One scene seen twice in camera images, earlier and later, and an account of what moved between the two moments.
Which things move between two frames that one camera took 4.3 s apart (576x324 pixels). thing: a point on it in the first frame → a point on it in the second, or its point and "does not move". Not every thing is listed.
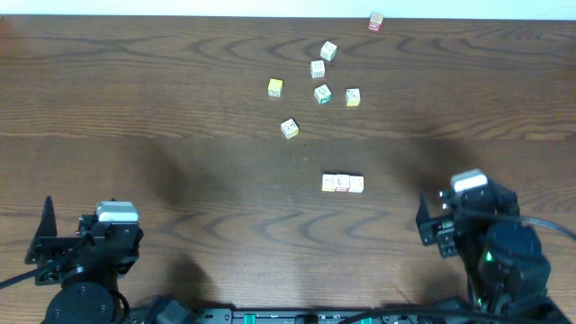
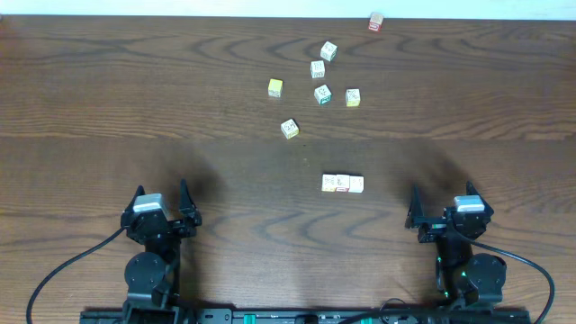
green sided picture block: [342, 183] does not move
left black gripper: [113, 255] → [193, 218]
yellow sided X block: [328, 183] does not move
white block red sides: [356, 184] does not move
